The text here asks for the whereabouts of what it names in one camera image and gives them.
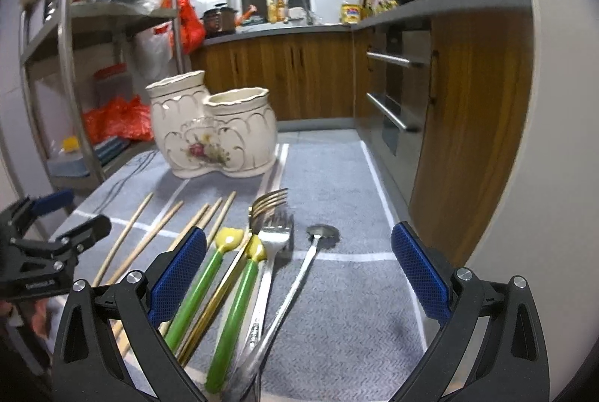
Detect wooden chopstick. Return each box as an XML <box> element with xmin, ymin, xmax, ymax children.
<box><xmin>91</xmin><ymin>192</ymin><xmax>153</xmax><ymax>286</ymax></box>
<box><xmin>107</xmin><ymin>200</ymin><xmax>184</xmax><ymax>283</ymax></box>
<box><xmin>112</xmin><ymin>196</ymin><xmax>225</xmax><ymax>339</ymax></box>
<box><xmin>113</xmin><ymin>191</ymin><xmax>237</xmax><ymax>359</ymax></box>
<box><xmin>167</xmin><ymin>203</ymin><xmax>209</xmax><ymax>252</ymax></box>

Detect green yellow tulip utensil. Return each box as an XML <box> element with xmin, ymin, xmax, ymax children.
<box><xmin>205</xmin><ymin>235</ymin><xmax>266</xmax><ymax>394</ymax></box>
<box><xmin>164</xmin><ymin>228</ymin><xmax>245</xmax><ymax>352</ymax></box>

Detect gold fork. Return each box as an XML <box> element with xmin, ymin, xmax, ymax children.
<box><xmin>174</xmin><ymin>188</ymin><xmax>287</xmax><ymax>366</ymax></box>

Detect silver fork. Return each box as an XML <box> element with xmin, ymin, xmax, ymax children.
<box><xmin>237</xmin><ymin>206</ymin><xmax>294</xmax><ymax>363</ymax></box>

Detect silver spoon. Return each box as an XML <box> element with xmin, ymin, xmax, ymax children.
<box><xmin>221</xmin><ymin>223</ymin><xmax>340</xmax><ymax>401</ymax></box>

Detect wooden kitchen cabinets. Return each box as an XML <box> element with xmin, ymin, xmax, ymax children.
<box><xmin>191</xmin><ymin>10</ymin><xmax>533</xmax><ymax>265</ymax></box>

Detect red plastic bag lower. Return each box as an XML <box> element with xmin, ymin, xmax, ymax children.
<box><xmin>82</xmin><ymin>95</ymin><xmax>153</xmax><ymax>144</ymax></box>

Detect red plastic bag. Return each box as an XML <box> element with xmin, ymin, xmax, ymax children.
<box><xmin>82</xmin><ymin>95</ymin><xmax>153</xmax><ymax>144</ymax></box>
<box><xmin>177</xmin><ymin>0</ymin><xmax>206</xmax><ymax>54</ymax></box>

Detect grey striped table cloth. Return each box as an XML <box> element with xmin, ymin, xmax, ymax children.
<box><xmin>63</xmin><ymin>138</ymin><xmax>425</xmax><ymax>401</ymax></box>

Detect white ceramic double utensil holder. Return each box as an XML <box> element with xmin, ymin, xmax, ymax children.
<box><xmin>146</xmin><ymin>70</ymin><xmax>277</xmax><ymax>179</ymax></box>

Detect white plastic bag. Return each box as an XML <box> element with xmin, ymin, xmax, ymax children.
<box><xmin>133</xmin><ymin>24</ymin><xmax>173</xmax><ymax>83</ymax></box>

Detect metal storage shelf rack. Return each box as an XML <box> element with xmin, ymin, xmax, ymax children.
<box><xmin>18</xmin><ymin>0</ymin><xmax>181</xmax><ymax>192</ymax></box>

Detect red plastic bag upper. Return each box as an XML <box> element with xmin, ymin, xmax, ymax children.
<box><xmin>177</xmin><ymin>0</ymin><xmax>206</xmax><ymax>54</ymax></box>

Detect stainless built-in oven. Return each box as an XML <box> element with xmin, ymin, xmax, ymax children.
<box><xmin>365</xmin><ymin>24</ymin><xmax>432</xmax><ymax>202</ymax></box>

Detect yellow oil bottle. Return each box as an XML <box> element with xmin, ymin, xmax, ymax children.
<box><xmin>340</xmin><ymin>3</ymin><xmax>361</xmax><ymax>25</ymax></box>

